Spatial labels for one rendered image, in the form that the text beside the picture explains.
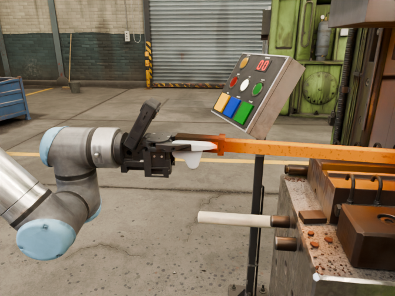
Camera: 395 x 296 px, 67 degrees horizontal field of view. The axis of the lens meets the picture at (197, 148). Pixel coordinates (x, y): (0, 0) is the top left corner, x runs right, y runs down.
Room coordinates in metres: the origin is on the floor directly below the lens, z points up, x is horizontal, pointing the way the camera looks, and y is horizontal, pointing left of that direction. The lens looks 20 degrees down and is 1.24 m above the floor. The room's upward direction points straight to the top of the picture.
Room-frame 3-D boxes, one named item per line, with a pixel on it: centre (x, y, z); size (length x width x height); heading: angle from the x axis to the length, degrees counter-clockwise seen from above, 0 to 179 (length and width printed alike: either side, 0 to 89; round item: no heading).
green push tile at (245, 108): (1.02, -0.16, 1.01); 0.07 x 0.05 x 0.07; 18
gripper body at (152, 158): (0.61, 0.11, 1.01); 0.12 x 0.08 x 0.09; 83
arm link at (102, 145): (0.62, 0.19, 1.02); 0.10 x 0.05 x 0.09; 173
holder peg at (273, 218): (0.56, -0.18, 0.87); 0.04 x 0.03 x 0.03; 83
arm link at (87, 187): (0.62, 0.28, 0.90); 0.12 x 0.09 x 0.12; 1
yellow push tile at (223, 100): (1.21, -0.10, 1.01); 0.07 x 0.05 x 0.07; 18
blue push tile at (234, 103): (1.11, -0.13, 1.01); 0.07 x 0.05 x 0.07; 18
